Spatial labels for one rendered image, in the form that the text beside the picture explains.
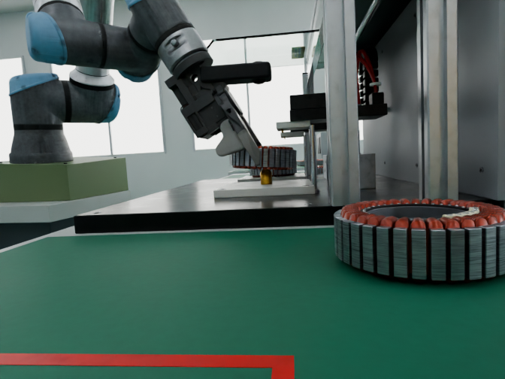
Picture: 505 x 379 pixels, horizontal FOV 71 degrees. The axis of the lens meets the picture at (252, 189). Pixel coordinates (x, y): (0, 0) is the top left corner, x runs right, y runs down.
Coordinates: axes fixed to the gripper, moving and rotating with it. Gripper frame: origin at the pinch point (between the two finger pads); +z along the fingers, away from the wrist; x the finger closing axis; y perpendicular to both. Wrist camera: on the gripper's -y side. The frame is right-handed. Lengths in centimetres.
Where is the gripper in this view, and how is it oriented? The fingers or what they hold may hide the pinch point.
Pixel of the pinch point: (264, 159)
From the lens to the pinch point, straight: 59.4
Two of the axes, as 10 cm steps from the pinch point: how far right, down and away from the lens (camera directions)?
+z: 5.3, 8.5, 0.4
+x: -1.1, 1.1, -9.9
